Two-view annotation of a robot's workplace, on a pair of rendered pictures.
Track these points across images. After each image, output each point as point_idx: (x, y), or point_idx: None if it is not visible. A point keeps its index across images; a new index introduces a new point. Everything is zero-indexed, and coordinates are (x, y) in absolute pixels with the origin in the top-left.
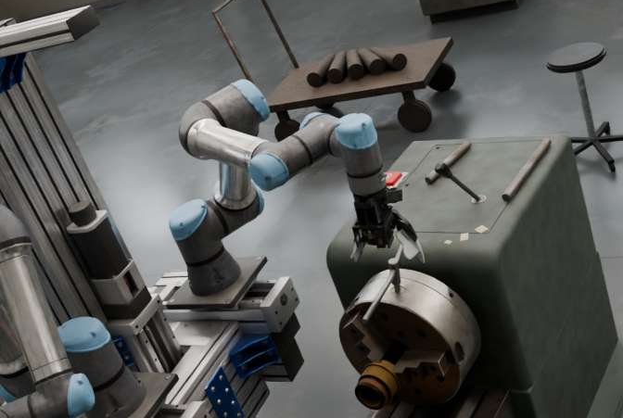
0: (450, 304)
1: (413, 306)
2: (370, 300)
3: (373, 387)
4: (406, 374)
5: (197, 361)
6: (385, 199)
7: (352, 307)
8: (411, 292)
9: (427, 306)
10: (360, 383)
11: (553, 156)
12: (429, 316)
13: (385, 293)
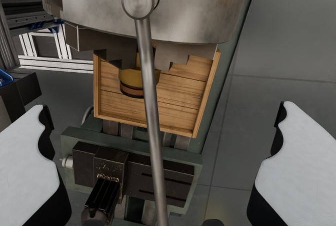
0: None
1: (186, 30)
2: (96, 29)
3: (143, 98)
4: (171, 63)
5: None
6: None
7: (55, 4)
8: None
9: (208, 14)
10: (126, 92)
11: None
12: (212, 33)
13: (119, 8)
